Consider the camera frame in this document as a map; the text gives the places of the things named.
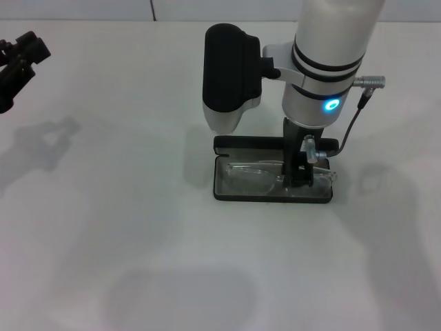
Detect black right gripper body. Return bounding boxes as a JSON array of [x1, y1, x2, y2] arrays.
[[282, 117, 316, 190]]

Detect black glasses case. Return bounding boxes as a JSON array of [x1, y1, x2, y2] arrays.
[[212, 134, 340, 204]]

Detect clear white glasses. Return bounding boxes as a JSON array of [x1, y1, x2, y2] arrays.
[[225, 161, 338, 198]]

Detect silver right wrist post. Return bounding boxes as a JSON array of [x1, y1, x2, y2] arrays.
[[302, 135, 329, 164]]

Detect grey right gripper cable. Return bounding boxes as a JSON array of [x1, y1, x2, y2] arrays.
[[327, 88, 368, 158]]

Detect silver right cable plug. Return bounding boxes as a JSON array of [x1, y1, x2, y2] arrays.
[[353, 76, 387, 91]]

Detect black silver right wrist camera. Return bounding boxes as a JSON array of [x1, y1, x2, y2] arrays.
[[201, 23, 280, 135]]

